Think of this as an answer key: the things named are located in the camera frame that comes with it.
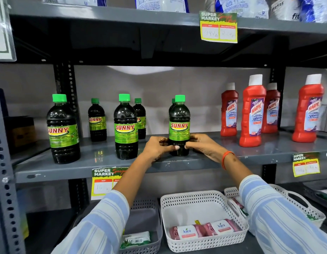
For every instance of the person's left hand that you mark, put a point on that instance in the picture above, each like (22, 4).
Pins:
(152, 152)

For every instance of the person's right hand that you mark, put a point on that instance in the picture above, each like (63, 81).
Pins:
(207, 148)

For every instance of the person's left thumb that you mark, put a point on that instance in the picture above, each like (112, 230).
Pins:
(172, 149)

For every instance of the person's right thumb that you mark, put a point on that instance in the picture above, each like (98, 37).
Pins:
(190, 146)

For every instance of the person's right forearm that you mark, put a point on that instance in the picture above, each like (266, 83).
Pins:
(269, 211)

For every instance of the person's left forearm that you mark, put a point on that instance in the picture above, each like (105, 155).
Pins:
(118, 198)

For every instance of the orange wrist band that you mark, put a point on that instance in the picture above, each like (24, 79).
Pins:
(227, 158)

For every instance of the red white-capped cleaner bottle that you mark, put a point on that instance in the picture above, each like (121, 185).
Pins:
(229, 113)
(252, 116)
(272, 113)
(307, 113)

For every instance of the white plastic woven basket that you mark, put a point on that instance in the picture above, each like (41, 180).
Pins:
(200, 206)

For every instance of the grey metal shelf rack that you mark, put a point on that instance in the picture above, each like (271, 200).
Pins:
(100, 156)

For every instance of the grey plastic woven basket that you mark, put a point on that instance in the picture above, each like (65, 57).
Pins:
(145, 216)

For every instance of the yellow green price tag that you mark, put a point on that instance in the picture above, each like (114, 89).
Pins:
(103, 182)
(306, 164)
(218, 27)

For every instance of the pink wipes packet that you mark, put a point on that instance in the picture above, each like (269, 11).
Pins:
(221, 227)
(186, 231)

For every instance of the green wipes packet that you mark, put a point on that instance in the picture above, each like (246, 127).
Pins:
(135, 239)

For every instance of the large dark green-capped cleaner bottle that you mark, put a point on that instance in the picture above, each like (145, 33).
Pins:
(62, 132)

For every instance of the dark plastic tray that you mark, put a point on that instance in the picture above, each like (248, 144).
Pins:
(319, 194)

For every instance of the grey box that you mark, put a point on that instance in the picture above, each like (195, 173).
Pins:
(326, 119)

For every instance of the white blue plastic packet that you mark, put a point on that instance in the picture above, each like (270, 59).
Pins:
(242, 6)
(160, 3)
(317, 9)
(73, 0)

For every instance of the dark cardboard box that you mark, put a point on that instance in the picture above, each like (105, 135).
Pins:
(20, 134)

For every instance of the yellow green packet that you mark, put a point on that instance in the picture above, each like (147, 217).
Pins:
(23, 216)

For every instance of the laminated paper sign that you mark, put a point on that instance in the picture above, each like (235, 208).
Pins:
(3, 29)

